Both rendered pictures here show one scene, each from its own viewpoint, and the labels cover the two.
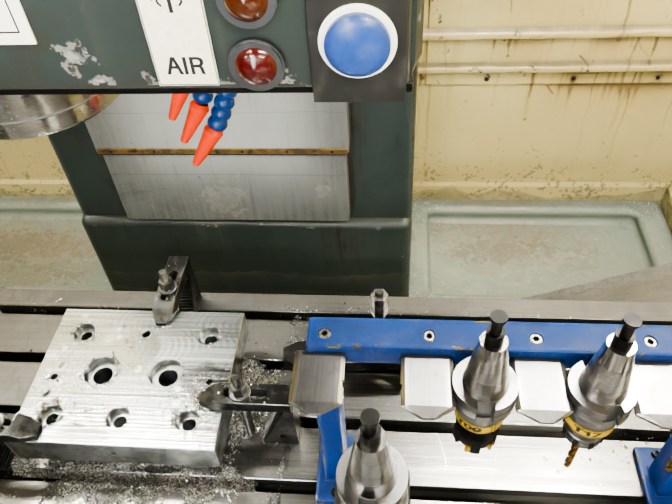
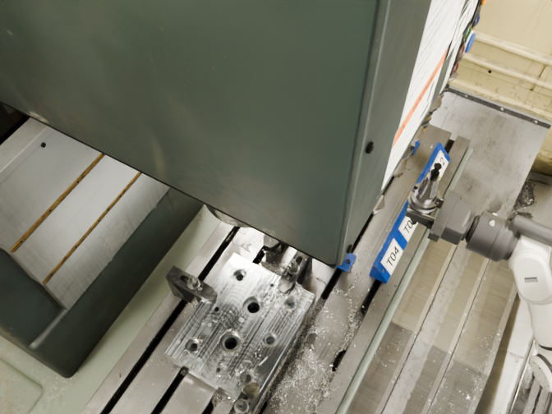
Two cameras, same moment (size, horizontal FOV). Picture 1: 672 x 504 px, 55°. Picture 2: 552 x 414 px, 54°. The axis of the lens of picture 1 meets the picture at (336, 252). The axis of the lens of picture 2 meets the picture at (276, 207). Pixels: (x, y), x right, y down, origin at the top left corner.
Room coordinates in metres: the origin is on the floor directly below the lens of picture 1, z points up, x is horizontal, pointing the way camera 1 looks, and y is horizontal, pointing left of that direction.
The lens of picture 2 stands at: (0.28, 0.68, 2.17)
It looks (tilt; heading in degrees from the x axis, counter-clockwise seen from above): 57 degrees down; 294
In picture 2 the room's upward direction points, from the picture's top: 2 degrees counter-clockwise
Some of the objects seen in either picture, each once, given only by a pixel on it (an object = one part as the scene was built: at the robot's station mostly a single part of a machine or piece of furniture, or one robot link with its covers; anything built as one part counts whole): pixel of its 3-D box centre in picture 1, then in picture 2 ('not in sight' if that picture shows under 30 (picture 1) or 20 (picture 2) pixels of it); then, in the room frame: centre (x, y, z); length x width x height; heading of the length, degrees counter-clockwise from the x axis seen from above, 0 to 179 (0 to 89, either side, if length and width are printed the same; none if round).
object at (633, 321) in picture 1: (627, 332); not in sight; (0.32, -0.24, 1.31); 0.02 x 0.02 x 0.03
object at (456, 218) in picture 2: not in sight; (466, 224); (0.15, 0.00, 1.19); 0.13 x 0.12 x 0.10; 83
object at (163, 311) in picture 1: (174, 299); (193, 288); (0.69, 0.27, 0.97); 0.13 x 0.03 x 0.15; 173
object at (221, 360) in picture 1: (137, 381); (242, 327); (0.54, 0.31, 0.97); 0.29 x 0.23 x 0.05; 83
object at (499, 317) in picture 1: (496, 328); not in sight; (0.33, -0.13, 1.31); 0.02 x 0.02 x 0.03
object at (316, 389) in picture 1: (317, 383); (369, 200); (0.35, 0.03, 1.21); 0.07 x 0.05 x 0.01; 173
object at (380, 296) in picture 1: (379, 317); not in sight; (0.62, -0.06, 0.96); 0.03 x 0.03 x 0.13
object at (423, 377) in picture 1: (427, 387); (389, 163); (0.34, -0.08, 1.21); 0.07 x 0.05 x 0.01; 173
